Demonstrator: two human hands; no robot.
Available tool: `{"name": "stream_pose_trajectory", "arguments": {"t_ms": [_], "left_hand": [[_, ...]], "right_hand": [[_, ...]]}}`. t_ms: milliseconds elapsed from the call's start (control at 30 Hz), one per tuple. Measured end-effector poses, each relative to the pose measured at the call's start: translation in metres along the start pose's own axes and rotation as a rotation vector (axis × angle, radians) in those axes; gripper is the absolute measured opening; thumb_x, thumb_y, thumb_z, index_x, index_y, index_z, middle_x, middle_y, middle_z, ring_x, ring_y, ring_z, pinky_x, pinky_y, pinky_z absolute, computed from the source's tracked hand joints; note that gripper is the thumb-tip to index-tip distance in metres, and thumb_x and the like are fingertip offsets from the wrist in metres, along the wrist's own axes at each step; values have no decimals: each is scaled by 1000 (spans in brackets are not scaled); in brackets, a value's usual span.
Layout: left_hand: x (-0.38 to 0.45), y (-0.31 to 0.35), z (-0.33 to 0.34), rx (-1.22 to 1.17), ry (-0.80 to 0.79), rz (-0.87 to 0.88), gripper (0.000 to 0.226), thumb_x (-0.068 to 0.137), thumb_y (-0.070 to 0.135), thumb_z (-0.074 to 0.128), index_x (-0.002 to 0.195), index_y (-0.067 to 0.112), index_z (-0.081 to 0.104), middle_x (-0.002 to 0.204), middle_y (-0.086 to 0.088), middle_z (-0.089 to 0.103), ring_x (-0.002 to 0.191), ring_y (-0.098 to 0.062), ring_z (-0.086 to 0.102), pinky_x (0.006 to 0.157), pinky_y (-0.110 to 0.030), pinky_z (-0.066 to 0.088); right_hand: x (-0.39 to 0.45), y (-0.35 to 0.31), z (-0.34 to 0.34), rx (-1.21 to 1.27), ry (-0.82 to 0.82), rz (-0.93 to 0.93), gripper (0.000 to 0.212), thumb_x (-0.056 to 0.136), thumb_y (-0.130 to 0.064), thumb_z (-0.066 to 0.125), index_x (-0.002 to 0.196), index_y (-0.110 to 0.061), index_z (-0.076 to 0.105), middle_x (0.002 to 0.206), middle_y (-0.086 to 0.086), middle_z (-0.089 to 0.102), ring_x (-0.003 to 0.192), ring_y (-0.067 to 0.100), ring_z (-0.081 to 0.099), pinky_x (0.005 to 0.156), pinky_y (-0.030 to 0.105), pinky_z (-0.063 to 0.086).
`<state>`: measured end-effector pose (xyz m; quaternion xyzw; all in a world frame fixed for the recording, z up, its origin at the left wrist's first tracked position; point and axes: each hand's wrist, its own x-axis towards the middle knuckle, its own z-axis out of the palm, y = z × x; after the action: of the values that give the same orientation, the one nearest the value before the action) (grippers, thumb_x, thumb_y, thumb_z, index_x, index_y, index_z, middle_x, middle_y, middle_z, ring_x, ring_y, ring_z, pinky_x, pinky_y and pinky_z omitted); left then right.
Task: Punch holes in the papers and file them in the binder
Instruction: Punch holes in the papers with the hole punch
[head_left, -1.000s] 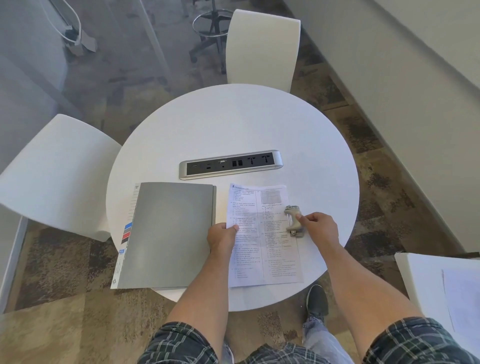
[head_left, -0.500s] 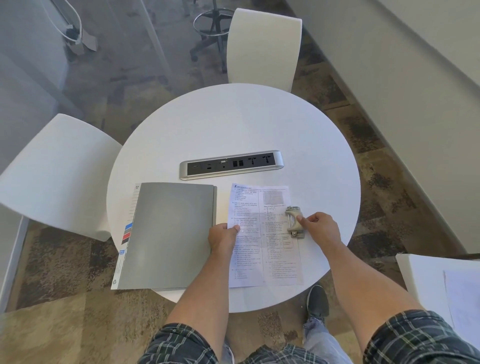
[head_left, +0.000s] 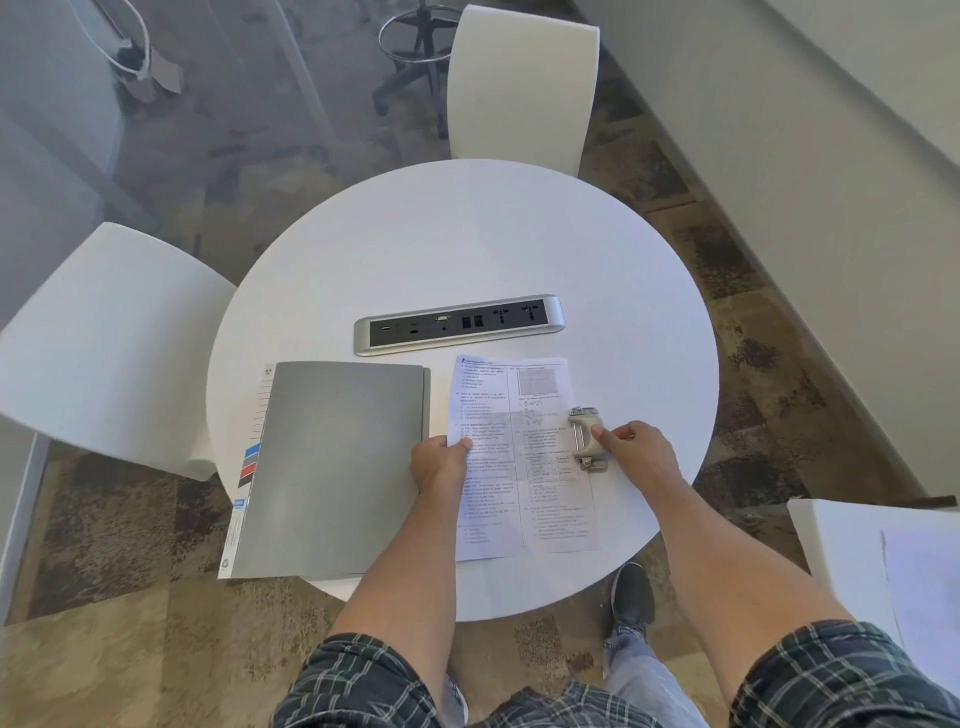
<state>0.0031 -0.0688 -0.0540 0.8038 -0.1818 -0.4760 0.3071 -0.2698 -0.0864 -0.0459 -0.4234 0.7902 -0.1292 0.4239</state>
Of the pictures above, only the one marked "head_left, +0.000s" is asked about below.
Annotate person's left hand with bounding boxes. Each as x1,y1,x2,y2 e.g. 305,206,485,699
409,436,474,501

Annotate person's right hand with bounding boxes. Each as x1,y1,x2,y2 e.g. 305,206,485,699
591,420,686,493

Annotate grey metal hole punch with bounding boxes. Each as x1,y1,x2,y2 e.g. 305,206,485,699
566,405,610,474

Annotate printed white paper sheet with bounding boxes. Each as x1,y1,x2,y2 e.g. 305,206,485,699
447,355,606,564

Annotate person's right forearm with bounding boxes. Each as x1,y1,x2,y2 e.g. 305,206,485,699
628,478,856,708

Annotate person's left forearm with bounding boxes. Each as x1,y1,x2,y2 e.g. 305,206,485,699
327,491,470,665

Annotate silver table power socket panel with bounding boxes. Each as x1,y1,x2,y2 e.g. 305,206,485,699
353,294,563,357

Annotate grey document folder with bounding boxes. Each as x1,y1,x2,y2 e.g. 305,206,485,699
217,361,433,582

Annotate black shoe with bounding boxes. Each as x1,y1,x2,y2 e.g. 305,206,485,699
609,562,657,640

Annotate blue jeans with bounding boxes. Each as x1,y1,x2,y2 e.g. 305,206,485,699
442,622,708,728

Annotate white chair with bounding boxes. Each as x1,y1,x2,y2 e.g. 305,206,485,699
787,496,960,676
0,222,240,483
447,4,601,180

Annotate dark plaid shirt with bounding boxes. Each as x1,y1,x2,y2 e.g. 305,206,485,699
273,621,960,728

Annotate blank white paper sheet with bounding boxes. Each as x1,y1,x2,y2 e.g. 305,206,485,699
881,528,960,676

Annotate black office stool base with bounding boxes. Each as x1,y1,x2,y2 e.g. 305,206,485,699
372,0,463,138

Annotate grey floor bag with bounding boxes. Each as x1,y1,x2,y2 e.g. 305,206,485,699
114,45,186,103

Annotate white cable loop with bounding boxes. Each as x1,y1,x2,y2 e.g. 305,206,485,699
71,0,153,81

